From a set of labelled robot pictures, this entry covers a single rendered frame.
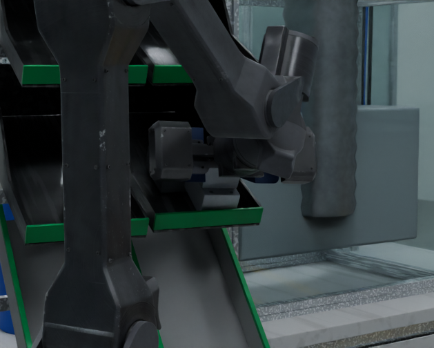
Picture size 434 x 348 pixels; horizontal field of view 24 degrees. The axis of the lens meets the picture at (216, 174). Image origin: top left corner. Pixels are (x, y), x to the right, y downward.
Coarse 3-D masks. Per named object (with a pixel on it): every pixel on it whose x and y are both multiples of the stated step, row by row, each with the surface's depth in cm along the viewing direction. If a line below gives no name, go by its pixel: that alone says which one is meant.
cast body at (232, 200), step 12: (216, 168) 111; (216, 180) 112; (228, 180) 112; (192, 192) 114; (204, 192) 111; (216, 192) 112; (228, 192) 112; (204, 204) 111; (216, 204) 112; (228, 204) 113
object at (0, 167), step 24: (0, 72) 121; (0, 96) 123; (24, 96) 124; (48, 96) 125; (0, 120) 110; (24, 120) 124; (48, 120) 126; (0, 144) 110; (24, 144) 119; (48, 144) 120; (0, 168) 111; (24, 168) 114; (48, 168) 115; (24, 192) 110; (48, 192) 111; (24, 216) 102; (48, 216) 107; (144, 216) 106; (24, 240) 102; (48, 240) 102
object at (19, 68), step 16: (0, 0) 107; (16, 0) 119; (32, 0) 120; (0, 16) 108; (16, 16) 115; (32, 16) 116; (0, 32) 108; (16, 32) 111; (32, 32) 112; (16, 48) 102; (32, 48) 108; (48, 48) 109; (16, 64) 102; (32, 64) 104; (48, 64) 105; (144, 64) 104; (32, 80) 100; (48, 80) 101; (128, 80) 104; (144, 80) 105
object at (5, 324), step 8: (8, 208) 189; (8, 216) 190; (0, 264) 193; (0, 272) 193; (0, 280) 193; (0, 288) 193; (0, 312) 194; (8, 312) 192; (0, 320) 194; (8, 320) 192; (0, 328) 195; (8, 328) 192
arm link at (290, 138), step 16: (288, 128) 96; (304, 128) 99; (240, 144) 100; (256, 144) 97; (272, 144) 96; (288, 144) 96; (256, 160) 100; (272, 160) 95; (288, 160) 95; (288, 176) 96
